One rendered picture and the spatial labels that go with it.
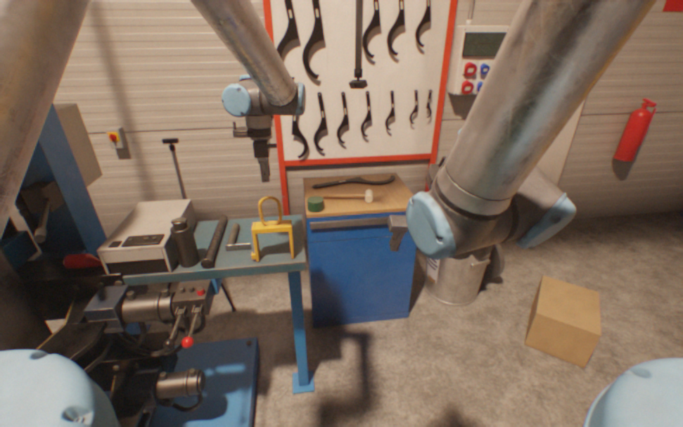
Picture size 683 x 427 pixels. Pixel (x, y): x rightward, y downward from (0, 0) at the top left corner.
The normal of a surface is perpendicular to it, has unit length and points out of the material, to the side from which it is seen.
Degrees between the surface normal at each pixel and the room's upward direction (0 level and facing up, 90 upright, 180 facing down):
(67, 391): 21
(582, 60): 109
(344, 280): 90
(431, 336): 0
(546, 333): 90
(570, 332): 90
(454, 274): 93
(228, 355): 0
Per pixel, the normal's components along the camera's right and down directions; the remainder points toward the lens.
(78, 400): 0.63, -0.77
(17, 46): 0.88, -0.06
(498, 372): 0.00, -0.88
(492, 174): -0.32, 0.68
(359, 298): 0.14, 0.47
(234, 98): -0.21, 0.47
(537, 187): 0.18, -0.55
